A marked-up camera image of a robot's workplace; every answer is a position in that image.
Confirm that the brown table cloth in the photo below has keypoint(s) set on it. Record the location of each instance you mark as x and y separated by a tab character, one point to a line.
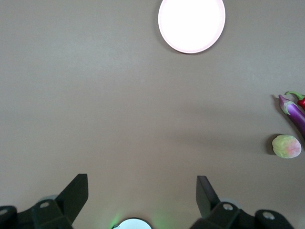
119	107

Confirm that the pink round plate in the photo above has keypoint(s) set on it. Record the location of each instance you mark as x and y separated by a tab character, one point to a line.
191	23

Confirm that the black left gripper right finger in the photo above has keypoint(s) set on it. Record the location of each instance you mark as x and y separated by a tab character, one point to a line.
207	202

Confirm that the red chili pepper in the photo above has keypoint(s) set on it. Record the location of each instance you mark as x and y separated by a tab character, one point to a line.
302	102

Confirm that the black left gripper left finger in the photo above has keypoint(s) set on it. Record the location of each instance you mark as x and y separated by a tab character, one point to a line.
69	200

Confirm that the purple eggplant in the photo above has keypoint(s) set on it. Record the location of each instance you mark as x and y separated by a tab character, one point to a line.
296	113

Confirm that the green pink peach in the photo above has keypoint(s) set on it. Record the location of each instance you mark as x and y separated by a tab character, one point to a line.
286	146

